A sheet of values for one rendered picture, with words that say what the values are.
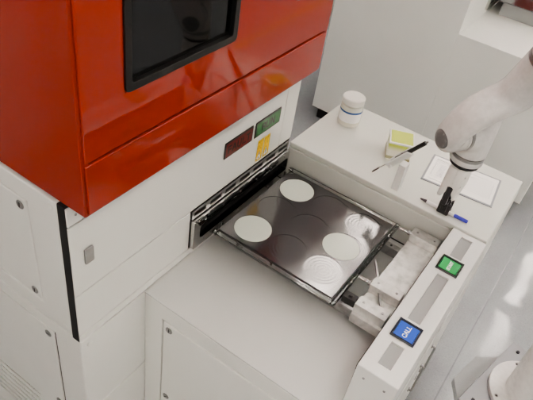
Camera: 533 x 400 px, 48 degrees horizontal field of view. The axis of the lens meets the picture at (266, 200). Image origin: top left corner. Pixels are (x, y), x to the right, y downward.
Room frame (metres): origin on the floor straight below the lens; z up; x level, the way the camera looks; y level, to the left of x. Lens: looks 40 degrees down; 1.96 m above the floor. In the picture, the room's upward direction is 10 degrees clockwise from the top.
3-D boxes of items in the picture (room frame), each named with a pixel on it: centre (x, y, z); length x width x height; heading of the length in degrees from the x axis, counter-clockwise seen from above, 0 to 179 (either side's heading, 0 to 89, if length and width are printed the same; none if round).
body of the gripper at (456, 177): (1.26, -0.48, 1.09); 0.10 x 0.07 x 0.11; 152
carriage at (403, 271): (1.07, -0.37, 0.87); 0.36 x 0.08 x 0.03; 152
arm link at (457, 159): (1.26, -0.48, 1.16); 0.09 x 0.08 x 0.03; 152
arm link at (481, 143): (1.26, -0.47, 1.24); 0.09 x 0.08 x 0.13; 121
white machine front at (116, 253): (1.12, 0.16, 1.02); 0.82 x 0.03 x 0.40; 152
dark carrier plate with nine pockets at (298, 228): (1.18, -0.12, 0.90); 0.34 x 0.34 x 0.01; 62
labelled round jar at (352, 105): (1.63, -0.21, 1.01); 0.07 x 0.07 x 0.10
